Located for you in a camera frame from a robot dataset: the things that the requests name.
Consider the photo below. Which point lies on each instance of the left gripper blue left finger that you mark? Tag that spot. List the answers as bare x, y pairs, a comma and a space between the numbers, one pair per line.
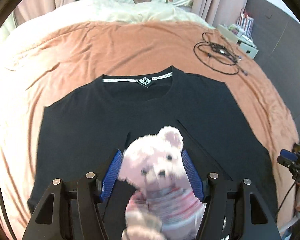
111, 175

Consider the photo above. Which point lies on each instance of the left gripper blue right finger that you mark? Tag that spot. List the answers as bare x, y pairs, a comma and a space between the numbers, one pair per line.
193, 176

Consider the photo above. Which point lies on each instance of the black bear print t-shirt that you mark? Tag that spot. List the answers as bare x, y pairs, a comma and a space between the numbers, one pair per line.
152, 119

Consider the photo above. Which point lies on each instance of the white bedside cabinet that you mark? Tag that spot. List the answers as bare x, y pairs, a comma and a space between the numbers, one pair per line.
245, 45

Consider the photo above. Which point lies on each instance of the orange bed blanket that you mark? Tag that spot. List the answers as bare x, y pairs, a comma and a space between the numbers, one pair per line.
38, 69

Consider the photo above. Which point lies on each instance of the cream white duvet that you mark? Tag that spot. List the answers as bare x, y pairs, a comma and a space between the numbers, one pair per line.
110, 11

